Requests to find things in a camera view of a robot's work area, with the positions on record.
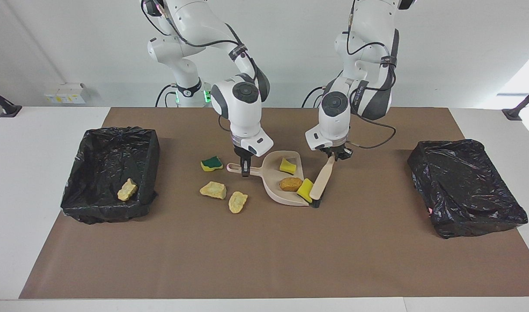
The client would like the black left base cable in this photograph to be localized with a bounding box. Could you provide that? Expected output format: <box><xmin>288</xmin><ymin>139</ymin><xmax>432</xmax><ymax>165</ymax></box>
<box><xmin>301</xmin><ymin>86</ymin><xmax>327</xmax><ymax>108</ymax></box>

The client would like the black clamp post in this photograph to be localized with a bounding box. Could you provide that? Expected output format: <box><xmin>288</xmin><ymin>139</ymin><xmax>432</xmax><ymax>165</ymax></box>
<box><xmin>502</xmin><ymin>84</ymin><xmax>529</xmax><ymax>121</ymax></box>
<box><xmin>0</xmin><ymin>83</ymin><xmax>22</xmax><ymax>118</ymax></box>

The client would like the small beige sponge block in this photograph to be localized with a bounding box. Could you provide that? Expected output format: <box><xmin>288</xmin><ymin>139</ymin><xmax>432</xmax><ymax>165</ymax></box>
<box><xmin>117</xmin><ymin>178</ymin><xmax>139</xmax><ymax>202</ymax></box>

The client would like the pink plastic dustpan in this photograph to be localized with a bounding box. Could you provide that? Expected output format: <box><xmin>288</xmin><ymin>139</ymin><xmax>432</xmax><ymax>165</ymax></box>
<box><xmin>227</xmin><ymin>150</ymin><xmax>310</xmax><ymax>207</ymax></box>

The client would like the green and yellow sponge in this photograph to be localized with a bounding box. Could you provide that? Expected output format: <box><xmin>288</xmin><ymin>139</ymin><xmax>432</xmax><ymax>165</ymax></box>
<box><xmin>200</xmin><ymin>156</ymin><xmax>224</xmax><ymax>172</ymax></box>

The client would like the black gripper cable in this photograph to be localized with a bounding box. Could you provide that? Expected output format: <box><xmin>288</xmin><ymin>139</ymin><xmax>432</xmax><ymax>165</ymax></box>
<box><xmin>141</xmin><ymin>0</ymin><xmax>258</xmax><ymax>130</ymax></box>
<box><xmin>347</xmin><ymin>0</ymin><xmax>399</xmax><ymax>150</ymax></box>

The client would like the notched yellow sponge piece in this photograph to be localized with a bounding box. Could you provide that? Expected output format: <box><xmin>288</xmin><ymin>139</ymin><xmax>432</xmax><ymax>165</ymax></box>
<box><xmin>296</xmin><ymin>178</ymin><xmax>315</xmax><ymax>204</ymax></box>

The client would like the closed black bag bin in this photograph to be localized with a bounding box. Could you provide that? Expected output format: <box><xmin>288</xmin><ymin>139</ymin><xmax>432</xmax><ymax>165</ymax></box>
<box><xmin>407</xmin><ymin>139</ymin><xmax>529</xmax><ymax>239</ymax></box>

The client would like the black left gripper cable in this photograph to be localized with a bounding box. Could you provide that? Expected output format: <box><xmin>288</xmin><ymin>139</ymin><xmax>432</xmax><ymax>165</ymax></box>
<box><xmin>347</xmin><ymin>0</ymin><xmax>399</xmax><ymax>150</ymax></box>

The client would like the open bin with black bag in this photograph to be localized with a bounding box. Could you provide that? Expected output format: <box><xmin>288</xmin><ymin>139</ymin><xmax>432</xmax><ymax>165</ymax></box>
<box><xmin>60</xmin><ymin>126</ymin><xmax>161</xmax><ymax>225</ymax></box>

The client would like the pink hand brush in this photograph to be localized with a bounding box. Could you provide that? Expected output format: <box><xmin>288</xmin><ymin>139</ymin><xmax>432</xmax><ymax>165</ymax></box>
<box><xmin>309</xmin><ymin>155</ymin><xmax>336</xmax><ymax>209</ymax></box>

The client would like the white wall power box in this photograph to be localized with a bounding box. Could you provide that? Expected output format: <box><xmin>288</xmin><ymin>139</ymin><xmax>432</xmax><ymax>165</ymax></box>
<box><xmin>43</xmin><ymin>83</ymin><xmax>86</xmax><ymax>104</ymax></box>

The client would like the brown table mat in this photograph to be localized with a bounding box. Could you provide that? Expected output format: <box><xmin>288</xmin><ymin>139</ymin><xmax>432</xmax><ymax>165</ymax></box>
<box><xmin>18</xmin><ymin>107</ymin><xmax>529</xmax><ymax>299</ymax></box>

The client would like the wedge yellow sponge piece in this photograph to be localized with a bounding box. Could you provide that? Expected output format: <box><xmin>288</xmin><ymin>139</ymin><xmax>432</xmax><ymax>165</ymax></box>
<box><xmin>279</xmin><ymin>157</ymin><xmax>297</xmax><ymax>176</ymax></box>

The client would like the black right base cable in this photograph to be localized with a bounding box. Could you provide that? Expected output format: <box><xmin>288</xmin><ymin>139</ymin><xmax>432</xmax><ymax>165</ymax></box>
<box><xmin>155</xmin><ymin>84</ymin><xmax>179</xmax><ymax>107</ymax></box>

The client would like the angular beige sponge chunk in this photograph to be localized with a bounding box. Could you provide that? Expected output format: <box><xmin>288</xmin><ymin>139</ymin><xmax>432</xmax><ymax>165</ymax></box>
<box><xmin>199</xmin><ymin>182</ymin><xmax>227</xmax><ymax>200</ymax></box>

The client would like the brown oval sponge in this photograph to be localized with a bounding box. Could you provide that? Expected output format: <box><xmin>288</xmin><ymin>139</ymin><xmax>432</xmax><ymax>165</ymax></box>
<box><xmin>279</xmin><ymin>177</ymin><xmax>304</xmax><ymax>192</ymax></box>

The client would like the rounded beige sponge chunk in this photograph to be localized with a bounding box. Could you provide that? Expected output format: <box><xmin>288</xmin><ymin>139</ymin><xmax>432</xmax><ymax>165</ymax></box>
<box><xmin>228</xmin><ymin>191</ymin><xmax>249</xmax><ymax>214</ymax></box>

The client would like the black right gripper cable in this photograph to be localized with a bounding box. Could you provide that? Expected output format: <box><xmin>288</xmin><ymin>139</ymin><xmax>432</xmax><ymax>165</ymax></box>
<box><xmin>141</xmin><ymin>0</ymin><xmax>258</xmax><ymax>130</ymax></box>

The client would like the black base cable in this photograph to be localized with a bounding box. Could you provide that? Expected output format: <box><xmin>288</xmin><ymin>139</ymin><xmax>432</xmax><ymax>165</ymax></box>
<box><xmin>301</xmin><ymin>86</ymin><xmax>327</xmax><ymax>108</ymax></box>
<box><xmin>155</xmin><ymin>84</ymin><xmax>179</xmax><ymax>107</ymax></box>

